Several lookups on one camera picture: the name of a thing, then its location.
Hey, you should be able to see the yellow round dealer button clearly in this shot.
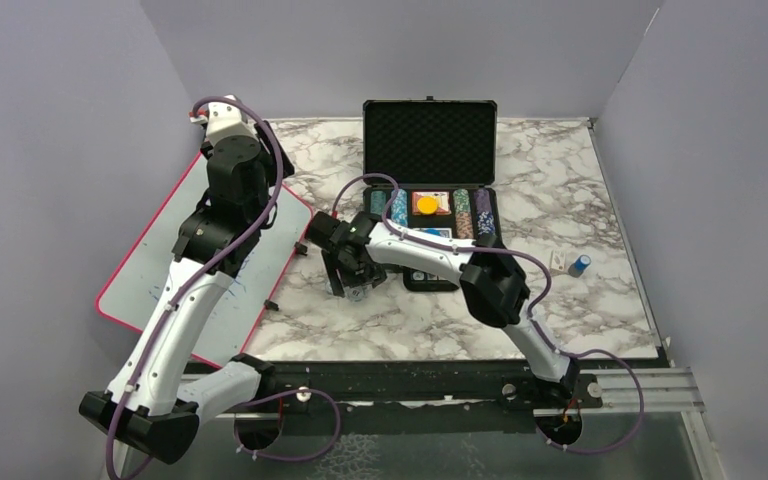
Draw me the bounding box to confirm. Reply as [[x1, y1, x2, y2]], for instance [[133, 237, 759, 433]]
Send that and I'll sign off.
[[416, 196, 439, 215]]

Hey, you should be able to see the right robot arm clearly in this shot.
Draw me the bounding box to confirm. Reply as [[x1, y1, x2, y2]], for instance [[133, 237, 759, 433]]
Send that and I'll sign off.
[[305, 212, 580, 407]]

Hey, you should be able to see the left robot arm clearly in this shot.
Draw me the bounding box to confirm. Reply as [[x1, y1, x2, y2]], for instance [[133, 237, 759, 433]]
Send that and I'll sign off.
[[78, 120, 294, 464]]

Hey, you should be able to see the black poker set case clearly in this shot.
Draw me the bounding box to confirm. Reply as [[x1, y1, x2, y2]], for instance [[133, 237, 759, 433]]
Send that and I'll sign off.
[[360, 96, 507, 293]]

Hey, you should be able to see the black board clip upper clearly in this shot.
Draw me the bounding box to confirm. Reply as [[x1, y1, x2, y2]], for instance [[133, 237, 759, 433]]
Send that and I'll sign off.
[[294, 242, 308, 256]]

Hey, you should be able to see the black board clip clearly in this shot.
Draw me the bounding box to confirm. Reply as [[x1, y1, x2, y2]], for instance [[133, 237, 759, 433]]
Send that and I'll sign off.
[[294, 242, 308, 256], [264, 299, 280, 311]]

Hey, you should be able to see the dark green chip row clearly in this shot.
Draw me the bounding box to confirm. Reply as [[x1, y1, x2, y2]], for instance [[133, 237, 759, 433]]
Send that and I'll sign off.
[[369, 190, 389, 216]]

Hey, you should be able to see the blue red chip row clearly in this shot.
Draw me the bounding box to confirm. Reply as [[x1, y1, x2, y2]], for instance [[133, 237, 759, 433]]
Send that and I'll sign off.
[[389, 189, 408, 227]]

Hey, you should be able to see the black board clip lower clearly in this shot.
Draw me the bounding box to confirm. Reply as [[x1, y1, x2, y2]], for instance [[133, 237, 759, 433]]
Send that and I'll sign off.
[[264, 299, 280, 311]]

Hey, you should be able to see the blue card deck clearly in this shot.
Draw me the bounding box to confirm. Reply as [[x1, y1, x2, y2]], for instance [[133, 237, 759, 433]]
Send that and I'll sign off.
[[418, 228, 452, 238]]

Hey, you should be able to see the red card deck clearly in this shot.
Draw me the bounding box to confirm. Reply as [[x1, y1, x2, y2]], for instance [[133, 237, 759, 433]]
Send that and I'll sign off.
[[411, 191, 451, 216]]

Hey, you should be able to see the green orange chip row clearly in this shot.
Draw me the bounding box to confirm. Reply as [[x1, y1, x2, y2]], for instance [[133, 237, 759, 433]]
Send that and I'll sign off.
[[452, 189, 475, 239]]

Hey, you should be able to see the purple blue chip row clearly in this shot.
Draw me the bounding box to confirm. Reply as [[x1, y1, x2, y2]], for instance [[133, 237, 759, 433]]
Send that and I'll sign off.
[[474, 189, 497, 235]]

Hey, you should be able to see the white board red edge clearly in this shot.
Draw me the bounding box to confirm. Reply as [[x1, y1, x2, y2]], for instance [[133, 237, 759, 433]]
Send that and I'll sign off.
[[96, 156, 314, 366]]

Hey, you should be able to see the small white playing card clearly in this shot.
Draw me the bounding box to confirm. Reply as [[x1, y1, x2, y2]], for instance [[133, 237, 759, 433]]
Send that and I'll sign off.
[[549, 250, 567, 272]]

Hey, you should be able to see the blue cylinder cap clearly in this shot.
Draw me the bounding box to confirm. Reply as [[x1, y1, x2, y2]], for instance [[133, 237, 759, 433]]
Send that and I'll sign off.
[[567, 254, 592, 278]]

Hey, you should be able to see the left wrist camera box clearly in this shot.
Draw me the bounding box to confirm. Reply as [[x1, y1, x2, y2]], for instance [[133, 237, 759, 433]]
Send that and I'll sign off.
[[199, 102, 253, 146]]

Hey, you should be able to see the black mounting rail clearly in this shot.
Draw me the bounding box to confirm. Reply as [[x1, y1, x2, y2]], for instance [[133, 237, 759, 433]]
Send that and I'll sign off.
[[224, 359, 638, 446]]

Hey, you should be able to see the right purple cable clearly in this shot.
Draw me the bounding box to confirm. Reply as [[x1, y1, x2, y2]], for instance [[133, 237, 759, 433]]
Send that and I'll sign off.
[[330, 173, 647, 458]]

